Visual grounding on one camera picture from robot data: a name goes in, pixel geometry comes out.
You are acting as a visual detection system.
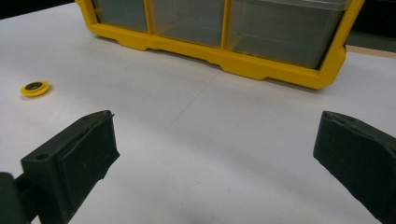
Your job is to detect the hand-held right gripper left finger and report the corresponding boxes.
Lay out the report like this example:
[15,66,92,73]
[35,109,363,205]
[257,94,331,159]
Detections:
[20,109,120,224]

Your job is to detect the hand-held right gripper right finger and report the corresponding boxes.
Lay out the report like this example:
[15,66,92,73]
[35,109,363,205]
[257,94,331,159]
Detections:
[313,110,396,224]

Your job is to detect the yellow round magnet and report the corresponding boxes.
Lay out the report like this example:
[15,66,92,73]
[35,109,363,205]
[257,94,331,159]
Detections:
[20,80,51,98]

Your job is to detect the clear plastic drawer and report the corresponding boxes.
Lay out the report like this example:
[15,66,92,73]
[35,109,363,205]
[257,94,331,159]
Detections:
[92,0,149,33]
[148,0,226,49]
[226,0,352,70]

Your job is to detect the yellow drawer organizer cabinet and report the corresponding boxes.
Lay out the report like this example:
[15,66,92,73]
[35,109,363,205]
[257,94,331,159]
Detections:
[75,0,366,91]

